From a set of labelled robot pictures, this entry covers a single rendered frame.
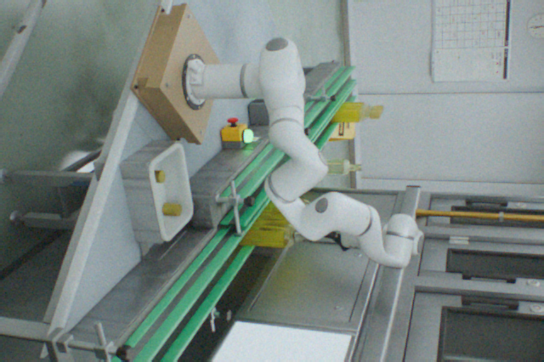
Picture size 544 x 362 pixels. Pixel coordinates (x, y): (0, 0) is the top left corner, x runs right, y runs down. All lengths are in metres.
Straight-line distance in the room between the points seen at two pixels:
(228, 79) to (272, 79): 0.21
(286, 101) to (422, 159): 6.53
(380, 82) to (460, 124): 1.15
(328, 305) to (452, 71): 6.07
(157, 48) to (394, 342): 0.97
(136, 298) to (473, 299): 0.90
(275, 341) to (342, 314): 0.20
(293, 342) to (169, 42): 0.83
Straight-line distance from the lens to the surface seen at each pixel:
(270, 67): 1.39
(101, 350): 1.10
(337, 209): 1.31
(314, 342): 1.47
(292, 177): 1.31
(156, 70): 1.50
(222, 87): 1.55
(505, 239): 2.00
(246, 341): 1.50
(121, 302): 1.41
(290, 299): 1.63
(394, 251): 1.50
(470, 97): 7.56
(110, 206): 1.44
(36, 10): 2.11
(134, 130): 1.52
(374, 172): 7.99
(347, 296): 1.63
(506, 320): 1.65
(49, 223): 2.17
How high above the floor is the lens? 1.57
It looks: 19 degrees down
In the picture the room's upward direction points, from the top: 92 degrees clockwise
